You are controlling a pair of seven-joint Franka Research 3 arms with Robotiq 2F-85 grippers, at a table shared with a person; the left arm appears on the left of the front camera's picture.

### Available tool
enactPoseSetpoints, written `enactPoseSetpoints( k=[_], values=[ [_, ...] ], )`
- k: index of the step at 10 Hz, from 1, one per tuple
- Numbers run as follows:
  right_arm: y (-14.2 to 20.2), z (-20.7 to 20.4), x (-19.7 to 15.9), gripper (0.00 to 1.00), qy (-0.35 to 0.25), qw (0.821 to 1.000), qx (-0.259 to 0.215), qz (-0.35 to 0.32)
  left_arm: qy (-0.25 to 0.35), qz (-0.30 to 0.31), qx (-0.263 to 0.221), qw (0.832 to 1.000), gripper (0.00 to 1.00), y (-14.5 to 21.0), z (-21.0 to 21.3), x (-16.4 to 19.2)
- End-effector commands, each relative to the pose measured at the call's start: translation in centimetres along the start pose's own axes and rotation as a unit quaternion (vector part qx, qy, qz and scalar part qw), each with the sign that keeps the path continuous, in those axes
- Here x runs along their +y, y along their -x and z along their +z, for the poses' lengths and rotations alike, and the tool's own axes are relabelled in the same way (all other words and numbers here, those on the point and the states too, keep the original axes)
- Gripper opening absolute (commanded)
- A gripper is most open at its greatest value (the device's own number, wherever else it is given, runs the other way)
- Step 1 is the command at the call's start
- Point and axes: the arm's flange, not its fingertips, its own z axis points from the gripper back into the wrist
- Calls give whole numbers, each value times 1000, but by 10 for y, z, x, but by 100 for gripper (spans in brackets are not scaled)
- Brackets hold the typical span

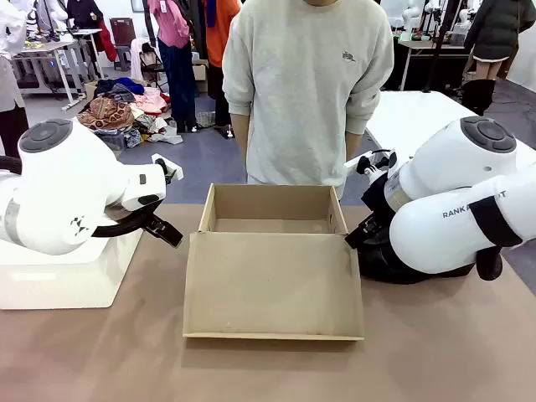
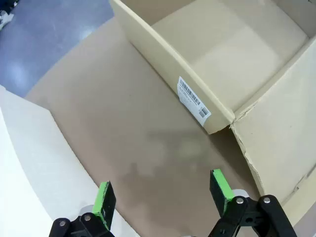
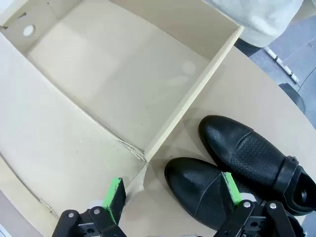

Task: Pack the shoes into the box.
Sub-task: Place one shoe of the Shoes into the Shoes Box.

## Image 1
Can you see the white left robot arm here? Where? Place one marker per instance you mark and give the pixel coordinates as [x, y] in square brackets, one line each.
[63, 188]

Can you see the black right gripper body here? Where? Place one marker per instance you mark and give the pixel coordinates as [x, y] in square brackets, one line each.
[377, 197]

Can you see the black tripod stand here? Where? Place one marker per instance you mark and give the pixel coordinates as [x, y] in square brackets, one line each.
[437, 50]

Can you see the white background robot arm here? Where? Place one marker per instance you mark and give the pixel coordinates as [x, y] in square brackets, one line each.
[408, 17]

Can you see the black covered table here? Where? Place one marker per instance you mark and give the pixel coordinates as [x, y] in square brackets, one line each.
[419, 67]

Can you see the pale pink jacket on chair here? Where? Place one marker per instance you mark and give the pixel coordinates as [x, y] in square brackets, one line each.
[140, 54]

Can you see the bystander in dark green jacket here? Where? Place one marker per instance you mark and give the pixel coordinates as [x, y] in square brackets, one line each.
[498, 25]

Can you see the person in grey sweatshirt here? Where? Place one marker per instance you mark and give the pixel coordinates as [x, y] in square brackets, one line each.
[305, 96]

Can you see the red hanging garment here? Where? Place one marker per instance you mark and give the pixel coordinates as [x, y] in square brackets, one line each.
[106, 42]

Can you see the person's left forearm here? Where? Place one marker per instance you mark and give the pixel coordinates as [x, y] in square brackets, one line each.
[354, 144]

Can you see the dark hanging garment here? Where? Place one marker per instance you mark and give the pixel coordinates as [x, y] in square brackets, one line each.
[194, 21]

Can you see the grey standing desk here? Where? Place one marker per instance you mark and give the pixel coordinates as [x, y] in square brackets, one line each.
[42, 48]

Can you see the mannequin with orange garment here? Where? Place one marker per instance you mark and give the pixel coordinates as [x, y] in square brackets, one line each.
[218, 33]

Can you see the brown cardboard shoe box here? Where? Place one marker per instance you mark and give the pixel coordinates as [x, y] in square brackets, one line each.
[272, 285]

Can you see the dark grey chair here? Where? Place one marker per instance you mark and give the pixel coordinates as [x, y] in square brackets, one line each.
[121, 31]

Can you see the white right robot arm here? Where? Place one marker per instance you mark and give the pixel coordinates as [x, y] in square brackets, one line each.
[452, 167]

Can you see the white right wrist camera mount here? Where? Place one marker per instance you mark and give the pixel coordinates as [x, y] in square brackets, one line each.
[368, 161]

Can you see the white plastic storage bin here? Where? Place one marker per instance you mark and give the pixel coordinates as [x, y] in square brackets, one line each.
[63, 280]

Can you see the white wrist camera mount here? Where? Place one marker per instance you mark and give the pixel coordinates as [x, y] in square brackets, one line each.
[171, 171]
[368, 161]

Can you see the person's right forearm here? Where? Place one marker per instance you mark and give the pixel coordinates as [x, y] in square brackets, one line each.
[240, 134]

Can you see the small background cardboard box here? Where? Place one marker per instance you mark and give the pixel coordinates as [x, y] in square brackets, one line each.
[200, 75]

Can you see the mannequin pink shirt blue jeans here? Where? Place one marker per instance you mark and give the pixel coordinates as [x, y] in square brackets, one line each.
[173, 25]

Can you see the white table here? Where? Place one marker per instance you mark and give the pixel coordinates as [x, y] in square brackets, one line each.
[419, 113]

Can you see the bystander in black top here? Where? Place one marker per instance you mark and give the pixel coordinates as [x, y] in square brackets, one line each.
[84, 10]

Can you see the pile of colourful clothes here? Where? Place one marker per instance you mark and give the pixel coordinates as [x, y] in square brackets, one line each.
[109, 113]

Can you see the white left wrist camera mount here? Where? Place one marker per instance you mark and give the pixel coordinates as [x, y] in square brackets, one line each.
[171, 171]

